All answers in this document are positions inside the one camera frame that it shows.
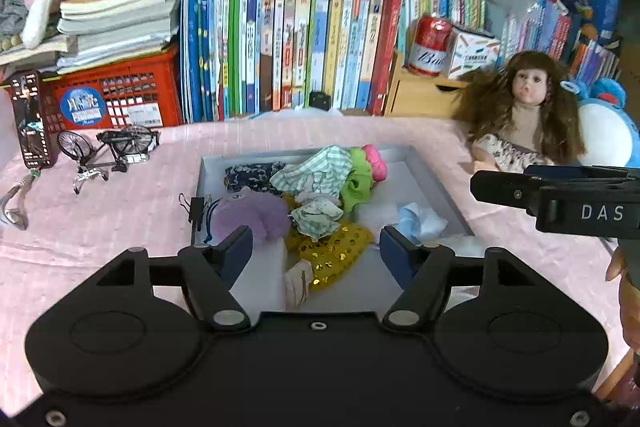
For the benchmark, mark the white soft cloth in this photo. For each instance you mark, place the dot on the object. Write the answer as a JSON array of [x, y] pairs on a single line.
[[422, 222]]

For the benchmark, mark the small beige packet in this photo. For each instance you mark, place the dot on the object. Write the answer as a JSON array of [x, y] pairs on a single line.
[[299, 282]]

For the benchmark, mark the red drink can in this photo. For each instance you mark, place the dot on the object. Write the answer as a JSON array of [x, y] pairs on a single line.
[[430, 47]]

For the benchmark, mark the grey cloth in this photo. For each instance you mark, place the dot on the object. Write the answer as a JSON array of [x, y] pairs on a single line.
[[10, 7]]

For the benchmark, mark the green scrunchie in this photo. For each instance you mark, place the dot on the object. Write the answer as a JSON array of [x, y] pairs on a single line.
[[357, 187]]

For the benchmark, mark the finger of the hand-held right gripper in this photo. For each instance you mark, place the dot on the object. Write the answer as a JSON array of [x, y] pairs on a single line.
[[560, 172], [505, 192]]

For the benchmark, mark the stack of flat books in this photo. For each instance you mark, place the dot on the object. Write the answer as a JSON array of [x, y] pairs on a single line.
[[115, 22]]

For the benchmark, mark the gold sequin pouch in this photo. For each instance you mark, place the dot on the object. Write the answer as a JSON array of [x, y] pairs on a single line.
[[335, 252]]

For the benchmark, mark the blue plush toy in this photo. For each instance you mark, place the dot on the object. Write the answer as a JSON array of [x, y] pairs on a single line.
[[607, 122]]

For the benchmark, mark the black binder clip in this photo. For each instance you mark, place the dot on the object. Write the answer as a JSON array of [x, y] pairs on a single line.
[[196, 207]]

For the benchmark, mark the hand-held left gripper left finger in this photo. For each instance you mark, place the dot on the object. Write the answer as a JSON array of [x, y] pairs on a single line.
[[237, 252]]

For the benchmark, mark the grey shallow box tray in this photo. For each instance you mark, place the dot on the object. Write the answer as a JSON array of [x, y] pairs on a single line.
[[400, 187]]

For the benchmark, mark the wooden drawer box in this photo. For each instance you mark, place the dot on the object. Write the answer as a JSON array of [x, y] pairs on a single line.
[[420, 97]]

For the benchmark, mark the purple fluffy pom pouch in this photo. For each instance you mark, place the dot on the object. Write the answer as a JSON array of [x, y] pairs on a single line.
[[255, 212]]

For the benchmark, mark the green checkered cloth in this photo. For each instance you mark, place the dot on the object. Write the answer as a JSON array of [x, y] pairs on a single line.
[[315, 169]]

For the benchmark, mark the small green floral cloth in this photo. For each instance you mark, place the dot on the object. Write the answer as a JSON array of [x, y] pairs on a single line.
[[315, 217]]

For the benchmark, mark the black toy bicycle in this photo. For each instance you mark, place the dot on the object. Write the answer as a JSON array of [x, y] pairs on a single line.
[[125, 142]]

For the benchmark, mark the pink scrunchie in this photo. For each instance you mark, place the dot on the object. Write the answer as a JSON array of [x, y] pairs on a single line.
[[376, 164]]

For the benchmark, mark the white printed carton box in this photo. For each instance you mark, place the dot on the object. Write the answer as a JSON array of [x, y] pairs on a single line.
[[472, 54]]

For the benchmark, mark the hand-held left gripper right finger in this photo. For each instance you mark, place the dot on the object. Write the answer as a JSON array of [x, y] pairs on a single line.
[[395, 252]]

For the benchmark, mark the red plastic crate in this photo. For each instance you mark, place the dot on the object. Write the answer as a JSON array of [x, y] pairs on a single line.
[[145, 82]]

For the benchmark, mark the row of tall books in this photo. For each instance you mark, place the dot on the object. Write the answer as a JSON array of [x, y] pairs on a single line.
[[300, 52]]

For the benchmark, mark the person's right hand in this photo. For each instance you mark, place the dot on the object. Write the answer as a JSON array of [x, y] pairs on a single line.
[[630, 297]]

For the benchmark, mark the dark portrait card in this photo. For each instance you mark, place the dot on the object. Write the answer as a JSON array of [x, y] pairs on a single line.
[[32, 122]]

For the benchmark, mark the brown haired doll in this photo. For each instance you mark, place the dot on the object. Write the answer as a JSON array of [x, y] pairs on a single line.
[[530, 82]]

